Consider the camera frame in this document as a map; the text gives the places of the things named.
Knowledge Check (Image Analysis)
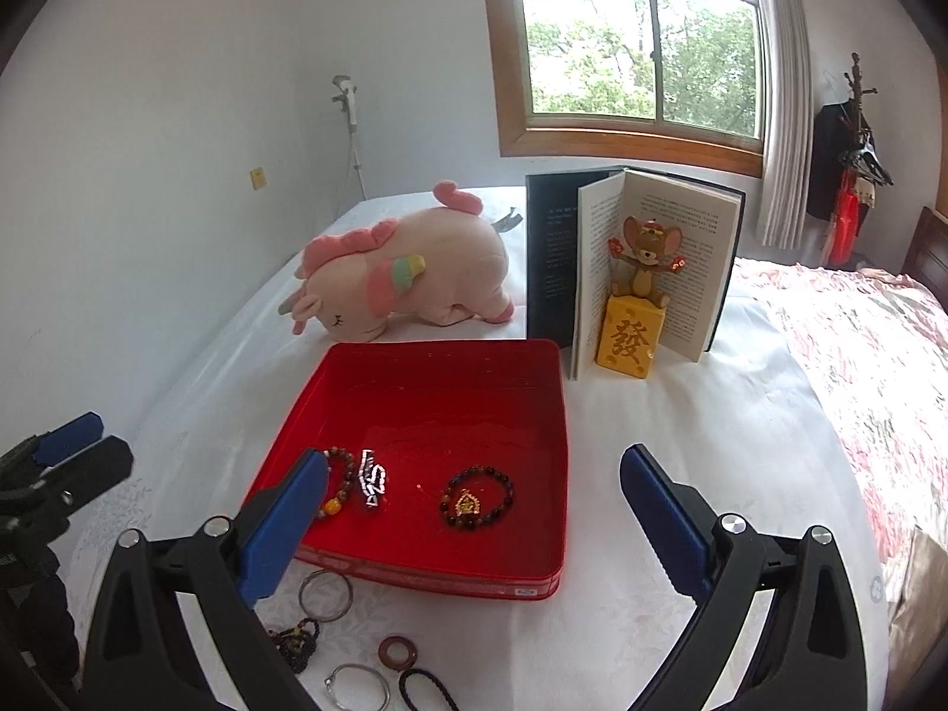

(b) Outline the black bead yellow pendant necklace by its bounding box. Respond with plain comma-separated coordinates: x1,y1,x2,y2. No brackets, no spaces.
267,616,324,676

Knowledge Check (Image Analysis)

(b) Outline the large wooden bead bracelet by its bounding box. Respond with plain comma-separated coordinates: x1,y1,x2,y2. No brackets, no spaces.
313,444,358,522

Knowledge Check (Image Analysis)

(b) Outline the multicolour bead bracelet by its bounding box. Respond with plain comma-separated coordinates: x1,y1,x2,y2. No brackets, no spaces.
438,463,518,531

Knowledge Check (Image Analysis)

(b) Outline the thin dark bangle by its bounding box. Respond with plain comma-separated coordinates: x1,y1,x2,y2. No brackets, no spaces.
297,570,355,624

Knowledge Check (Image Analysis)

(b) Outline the silver hoop bangle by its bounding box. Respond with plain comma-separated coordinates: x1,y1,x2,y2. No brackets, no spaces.
323,663,392,711

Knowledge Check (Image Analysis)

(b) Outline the white bed sheet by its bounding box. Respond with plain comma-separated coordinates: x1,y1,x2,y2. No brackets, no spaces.
51,182,891,711

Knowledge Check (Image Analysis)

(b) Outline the red patterned hair clip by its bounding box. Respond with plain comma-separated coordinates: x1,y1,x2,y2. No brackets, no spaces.
357,448,387,510

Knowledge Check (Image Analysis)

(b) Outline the pink floral bedspread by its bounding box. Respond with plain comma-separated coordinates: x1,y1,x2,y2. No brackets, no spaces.
731,258,946,586

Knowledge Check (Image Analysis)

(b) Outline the small gold charm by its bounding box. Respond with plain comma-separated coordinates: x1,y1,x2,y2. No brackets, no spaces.
454,489,481,525

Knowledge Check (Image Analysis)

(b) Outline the red tin box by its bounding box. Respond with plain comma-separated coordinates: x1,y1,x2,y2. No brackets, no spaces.
249,340,569,600

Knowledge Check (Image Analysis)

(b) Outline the mouse figurine on yellow block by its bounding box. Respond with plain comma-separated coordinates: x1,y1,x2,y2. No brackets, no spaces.
596,217,686,379

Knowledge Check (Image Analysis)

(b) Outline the dark wooden headboard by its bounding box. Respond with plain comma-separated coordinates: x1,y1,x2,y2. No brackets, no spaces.
901,207,948,310

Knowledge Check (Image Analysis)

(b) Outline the pink unicorn plush toy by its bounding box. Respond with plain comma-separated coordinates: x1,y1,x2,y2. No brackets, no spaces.
278,181,522,342

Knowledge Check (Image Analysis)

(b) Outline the coat rack with clothes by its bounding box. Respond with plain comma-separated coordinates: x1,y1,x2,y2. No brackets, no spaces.
806,52,893,268

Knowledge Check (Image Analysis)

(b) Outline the white curtain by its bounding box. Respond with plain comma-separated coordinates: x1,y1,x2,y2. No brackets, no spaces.
757,0,813,251

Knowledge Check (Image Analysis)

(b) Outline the open standing book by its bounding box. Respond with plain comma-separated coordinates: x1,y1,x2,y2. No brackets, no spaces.
526,169,745,380

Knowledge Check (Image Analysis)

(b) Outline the reddish brown ring disc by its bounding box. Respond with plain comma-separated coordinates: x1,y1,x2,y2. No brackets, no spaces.
377,634,418,672

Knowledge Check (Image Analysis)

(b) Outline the black braided cord loop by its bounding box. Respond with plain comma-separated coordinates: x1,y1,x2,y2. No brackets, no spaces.
396,666,463,711

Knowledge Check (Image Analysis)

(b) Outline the yellow wall socket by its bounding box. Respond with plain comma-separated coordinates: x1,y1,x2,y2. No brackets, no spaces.
249,167,267,191

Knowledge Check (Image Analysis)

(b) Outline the white wall bracket pipe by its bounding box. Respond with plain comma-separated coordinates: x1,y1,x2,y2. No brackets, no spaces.
332,74,366,201

